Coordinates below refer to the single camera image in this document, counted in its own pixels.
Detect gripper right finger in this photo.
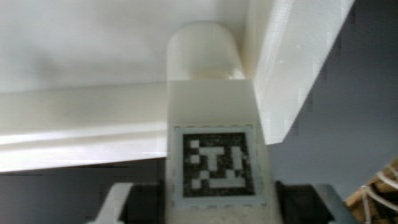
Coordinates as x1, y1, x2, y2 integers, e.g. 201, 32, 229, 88
276, 181, 359, 224

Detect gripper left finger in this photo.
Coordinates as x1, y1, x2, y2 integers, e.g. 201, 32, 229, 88
87, 182, 164, 224

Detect white table leg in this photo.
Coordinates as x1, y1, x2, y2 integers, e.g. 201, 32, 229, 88
166, 21, 283, 224

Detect white square table top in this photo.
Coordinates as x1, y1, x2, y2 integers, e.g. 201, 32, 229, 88
0, 0, 356, 173

